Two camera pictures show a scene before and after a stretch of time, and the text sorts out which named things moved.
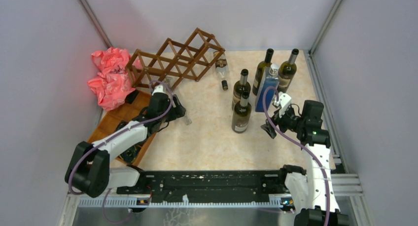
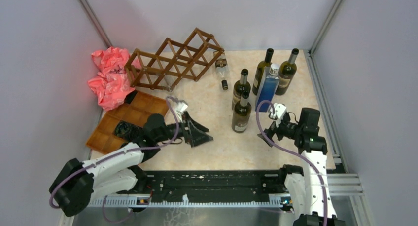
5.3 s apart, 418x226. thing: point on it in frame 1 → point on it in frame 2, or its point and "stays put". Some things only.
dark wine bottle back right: x=287 y=70 stays put
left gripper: x=178 y=111 → x=192 y=136
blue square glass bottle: x=270 y=77 stays put
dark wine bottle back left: x=260 y=70 stays put
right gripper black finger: x=269 y=129 → x=265 y=139
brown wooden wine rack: x=172 y=60 stays put
